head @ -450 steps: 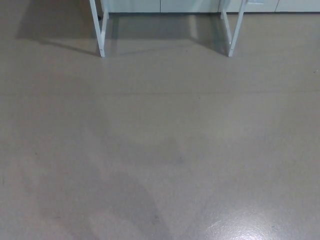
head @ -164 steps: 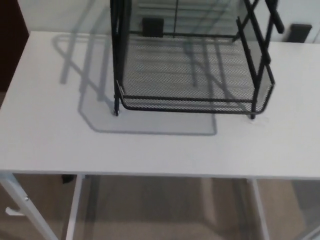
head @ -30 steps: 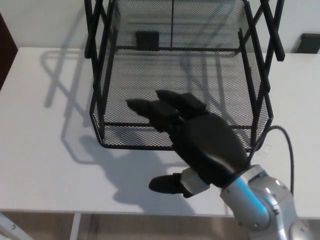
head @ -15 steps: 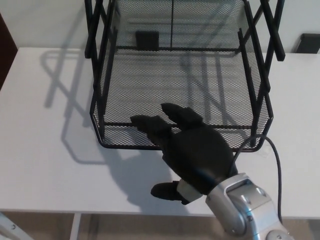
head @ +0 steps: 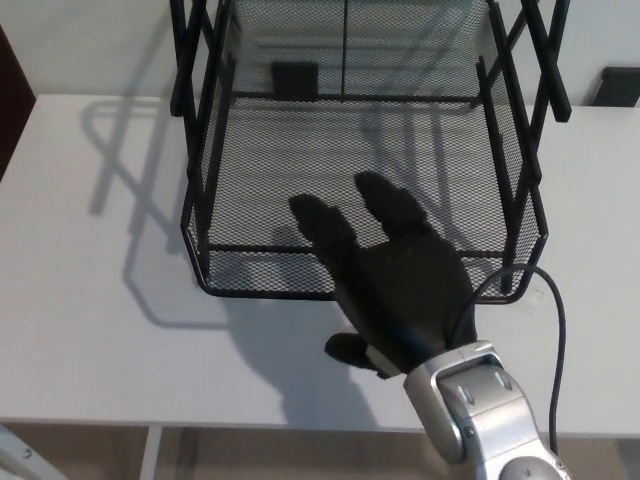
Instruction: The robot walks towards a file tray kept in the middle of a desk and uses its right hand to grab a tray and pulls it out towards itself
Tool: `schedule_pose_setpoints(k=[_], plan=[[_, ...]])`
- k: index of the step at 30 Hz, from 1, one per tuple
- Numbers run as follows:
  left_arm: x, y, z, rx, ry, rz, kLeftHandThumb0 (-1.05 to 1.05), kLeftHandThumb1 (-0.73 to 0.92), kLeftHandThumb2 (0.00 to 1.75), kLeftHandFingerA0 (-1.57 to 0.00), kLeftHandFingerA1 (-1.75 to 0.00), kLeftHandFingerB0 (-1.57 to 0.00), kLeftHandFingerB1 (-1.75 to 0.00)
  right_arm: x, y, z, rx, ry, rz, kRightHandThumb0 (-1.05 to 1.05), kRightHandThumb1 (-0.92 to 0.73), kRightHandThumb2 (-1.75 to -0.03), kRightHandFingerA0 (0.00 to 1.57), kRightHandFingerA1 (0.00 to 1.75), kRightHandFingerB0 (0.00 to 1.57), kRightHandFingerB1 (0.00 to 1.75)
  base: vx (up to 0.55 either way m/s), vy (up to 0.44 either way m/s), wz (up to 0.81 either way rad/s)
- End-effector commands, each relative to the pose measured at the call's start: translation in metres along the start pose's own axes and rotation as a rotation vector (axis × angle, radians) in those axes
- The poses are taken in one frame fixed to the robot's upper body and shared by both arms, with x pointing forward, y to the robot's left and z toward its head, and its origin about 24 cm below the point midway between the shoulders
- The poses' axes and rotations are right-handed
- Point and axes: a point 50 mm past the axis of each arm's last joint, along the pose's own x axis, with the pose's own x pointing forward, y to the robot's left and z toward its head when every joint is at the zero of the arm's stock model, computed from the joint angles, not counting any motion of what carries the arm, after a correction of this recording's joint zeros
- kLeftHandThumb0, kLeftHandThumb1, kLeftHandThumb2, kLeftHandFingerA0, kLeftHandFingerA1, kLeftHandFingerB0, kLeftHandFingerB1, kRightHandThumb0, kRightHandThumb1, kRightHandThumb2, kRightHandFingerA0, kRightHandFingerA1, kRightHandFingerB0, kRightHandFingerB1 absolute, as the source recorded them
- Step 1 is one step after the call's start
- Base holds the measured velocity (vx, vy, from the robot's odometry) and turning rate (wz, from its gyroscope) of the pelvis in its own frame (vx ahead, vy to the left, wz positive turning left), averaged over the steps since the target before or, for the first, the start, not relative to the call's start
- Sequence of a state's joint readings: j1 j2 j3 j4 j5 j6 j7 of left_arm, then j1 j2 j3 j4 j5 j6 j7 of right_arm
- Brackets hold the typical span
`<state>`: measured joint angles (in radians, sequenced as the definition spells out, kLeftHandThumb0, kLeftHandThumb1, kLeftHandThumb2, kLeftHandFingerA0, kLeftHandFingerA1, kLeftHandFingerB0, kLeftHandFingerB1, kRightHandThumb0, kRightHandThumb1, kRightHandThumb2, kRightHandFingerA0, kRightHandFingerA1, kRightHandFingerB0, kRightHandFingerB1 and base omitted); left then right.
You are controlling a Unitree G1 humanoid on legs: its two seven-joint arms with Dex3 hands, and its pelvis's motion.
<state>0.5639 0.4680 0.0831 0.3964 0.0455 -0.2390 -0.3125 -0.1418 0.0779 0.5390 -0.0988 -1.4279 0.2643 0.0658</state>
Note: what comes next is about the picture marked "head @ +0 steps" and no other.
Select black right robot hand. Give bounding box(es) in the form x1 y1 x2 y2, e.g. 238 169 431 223
288 171 480 381

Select black mesh file tray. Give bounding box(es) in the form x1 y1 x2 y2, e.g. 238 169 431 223
178 0 547 304

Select clear tape patch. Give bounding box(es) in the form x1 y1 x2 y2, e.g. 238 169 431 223
519 287 547 314

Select white cabinet front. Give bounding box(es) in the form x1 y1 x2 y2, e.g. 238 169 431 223
0 0 640 109

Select dark brown wooden panel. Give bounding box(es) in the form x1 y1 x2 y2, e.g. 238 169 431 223
0 22 39 184

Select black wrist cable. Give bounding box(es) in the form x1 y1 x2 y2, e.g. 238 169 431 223
457 264 569 456

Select small black square wall box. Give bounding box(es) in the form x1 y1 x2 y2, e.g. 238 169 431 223
269 61 320 101

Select black wire file rack frame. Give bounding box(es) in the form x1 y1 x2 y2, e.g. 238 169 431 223
168 0 572 294

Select black rectangular wall box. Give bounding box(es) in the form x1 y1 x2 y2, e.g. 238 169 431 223
592 66 640 108

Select white metal desk leg frame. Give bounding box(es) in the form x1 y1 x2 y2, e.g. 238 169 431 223
0 422 164 480

